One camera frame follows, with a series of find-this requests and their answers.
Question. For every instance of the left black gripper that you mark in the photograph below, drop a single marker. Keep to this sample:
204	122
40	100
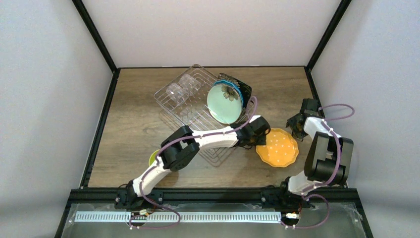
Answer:
248	140

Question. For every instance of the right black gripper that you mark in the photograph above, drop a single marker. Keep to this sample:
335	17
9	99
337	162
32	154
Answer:
295	124

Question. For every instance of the orange plate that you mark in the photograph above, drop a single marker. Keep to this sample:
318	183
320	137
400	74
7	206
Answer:
280	150

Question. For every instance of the light blue floral plate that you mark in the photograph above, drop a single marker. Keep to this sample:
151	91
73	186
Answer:
224	103

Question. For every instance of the black floral square plate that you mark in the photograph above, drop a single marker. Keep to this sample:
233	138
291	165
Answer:
245	89

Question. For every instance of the metal wire dish rack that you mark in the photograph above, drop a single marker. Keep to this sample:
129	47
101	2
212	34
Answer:
194	112

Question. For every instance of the clear plastic glass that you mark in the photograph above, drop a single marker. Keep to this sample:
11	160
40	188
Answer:
177	94
190	84

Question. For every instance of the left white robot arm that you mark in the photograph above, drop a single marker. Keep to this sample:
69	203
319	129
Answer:
178	150

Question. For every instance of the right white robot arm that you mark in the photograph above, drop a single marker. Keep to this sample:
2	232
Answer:
329	156

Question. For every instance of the yellow-green small bowl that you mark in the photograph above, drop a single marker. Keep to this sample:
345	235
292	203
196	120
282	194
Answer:
152	158

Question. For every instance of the right black frame post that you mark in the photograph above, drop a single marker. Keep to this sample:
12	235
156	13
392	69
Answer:
334	22

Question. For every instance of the black frame post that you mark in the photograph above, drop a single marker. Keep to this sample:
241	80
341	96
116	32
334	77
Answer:
334	22
88	21

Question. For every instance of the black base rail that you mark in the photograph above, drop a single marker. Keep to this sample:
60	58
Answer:
266	197

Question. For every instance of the white slotted cable duct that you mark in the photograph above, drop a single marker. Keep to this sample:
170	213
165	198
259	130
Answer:
182	217

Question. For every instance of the left black frame post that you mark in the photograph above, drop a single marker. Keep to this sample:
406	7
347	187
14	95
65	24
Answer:
88	21

